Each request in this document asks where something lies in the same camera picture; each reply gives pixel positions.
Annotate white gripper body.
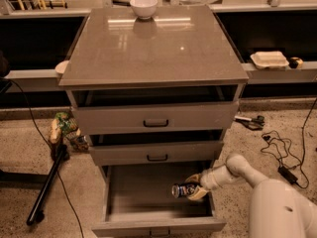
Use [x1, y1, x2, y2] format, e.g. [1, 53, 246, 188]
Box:
[200, 165, 241, 190]

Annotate blue pepsi can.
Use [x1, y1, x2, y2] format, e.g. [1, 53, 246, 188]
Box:
[171, 182, 198, 198]

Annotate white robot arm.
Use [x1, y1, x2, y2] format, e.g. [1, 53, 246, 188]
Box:
[185, 154, 317, 238]

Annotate middle grey drawer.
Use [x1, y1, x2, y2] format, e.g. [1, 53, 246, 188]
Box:
[90, 129, 224, 166]

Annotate grey drawer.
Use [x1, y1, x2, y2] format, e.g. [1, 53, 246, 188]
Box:
[66, 84, 245, 136]
[92, 162, 226, 238]
[90, 129, 224, 166]

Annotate bottom grey drawer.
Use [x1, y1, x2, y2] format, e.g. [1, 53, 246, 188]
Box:
[92, 162, 226, 238]

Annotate grey drawer cabinet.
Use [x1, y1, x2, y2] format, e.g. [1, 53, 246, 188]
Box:
[58, 5, 250, 238]

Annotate top grey drawer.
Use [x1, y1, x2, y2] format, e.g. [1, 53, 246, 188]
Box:
[66, 84, 245, 136]

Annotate black scissors on floor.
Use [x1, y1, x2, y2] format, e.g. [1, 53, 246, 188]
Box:
[235, 115, 264, 131]

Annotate white foam takeout container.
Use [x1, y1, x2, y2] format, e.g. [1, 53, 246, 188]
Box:
[250, 51, 289, 69]

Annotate small yellow black object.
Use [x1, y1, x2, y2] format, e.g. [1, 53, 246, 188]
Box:
[288, 57, 303, 68]

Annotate black tripod leg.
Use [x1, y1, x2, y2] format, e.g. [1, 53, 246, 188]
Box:
[26, 145, 66, 226]

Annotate green snack bag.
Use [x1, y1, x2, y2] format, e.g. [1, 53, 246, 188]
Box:
[50, 112, 81, 144]

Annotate small white plate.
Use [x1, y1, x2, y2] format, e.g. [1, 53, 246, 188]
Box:
[54, 60, 68, 74]

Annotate white ceramic bowl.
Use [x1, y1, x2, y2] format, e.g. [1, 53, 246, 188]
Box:
[130, 0, 158, 20]

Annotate black floor cable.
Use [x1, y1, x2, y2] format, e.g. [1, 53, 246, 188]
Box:
[0, 77, 85, 238]

